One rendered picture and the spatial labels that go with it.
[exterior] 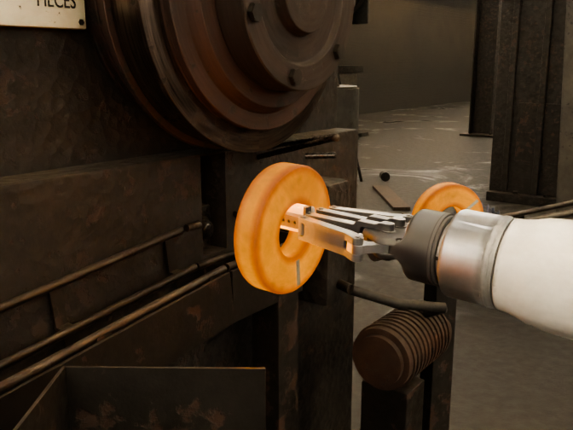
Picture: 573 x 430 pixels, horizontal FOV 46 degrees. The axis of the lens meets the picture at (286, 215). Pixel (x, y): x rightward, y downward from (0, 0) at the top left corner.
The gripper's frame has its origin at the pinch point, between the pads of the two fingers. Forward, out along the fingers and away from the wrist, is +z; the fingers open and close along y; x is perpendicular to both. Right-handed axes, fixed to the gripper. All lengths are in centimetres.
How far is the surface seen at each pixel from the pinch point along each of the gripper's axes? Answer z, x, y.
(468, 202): 2, -10, 66
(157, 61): 20.6, 16.5, -0.7
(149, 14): 20.9, 22.3, -1.6
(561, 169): 38, -39, 297
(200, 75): 18.7, 14.8, 5.4
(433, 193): 7, -8, 59
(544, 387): -1, -85, 145
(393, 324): 7, -32, 46
